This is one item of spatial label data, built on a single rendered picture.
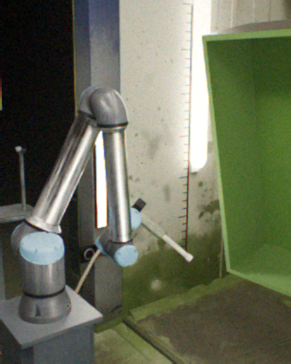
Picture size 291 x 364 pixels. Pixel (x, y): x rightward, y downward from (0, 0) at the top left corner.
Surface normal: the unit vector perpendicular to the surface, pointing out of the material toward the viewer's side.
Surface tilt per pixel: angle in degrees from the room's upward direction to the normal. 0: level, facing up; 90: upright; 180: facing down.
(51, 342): 90
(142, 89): 90
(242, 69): 90
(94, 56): 90
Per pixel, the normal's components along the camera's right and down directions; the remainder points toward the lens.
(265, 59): -0.74, 0.34
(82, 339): 0.58, 0.18
